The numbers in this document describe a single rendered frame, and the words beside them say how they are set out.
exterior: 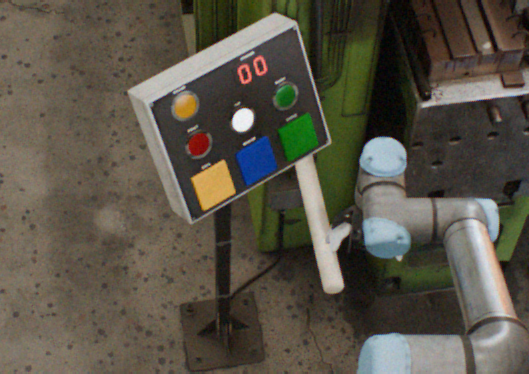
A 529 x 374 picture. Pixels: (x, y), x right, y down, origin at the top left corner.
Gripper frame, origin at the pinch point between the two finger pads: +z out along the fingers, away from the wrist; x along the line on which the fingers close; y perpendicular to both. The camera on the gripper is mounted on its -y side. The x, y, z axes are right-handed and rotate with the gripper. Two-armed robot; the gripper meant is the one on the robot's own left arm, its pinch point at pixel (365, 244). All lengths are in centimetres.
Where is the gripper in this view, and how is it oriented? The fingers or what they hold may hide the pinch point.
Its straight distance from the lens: 232.3
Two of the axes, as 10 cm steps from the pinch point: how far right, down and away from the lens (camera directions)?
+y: -1.4, 8.3, -5.4
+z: 0.0, 5.5, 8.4
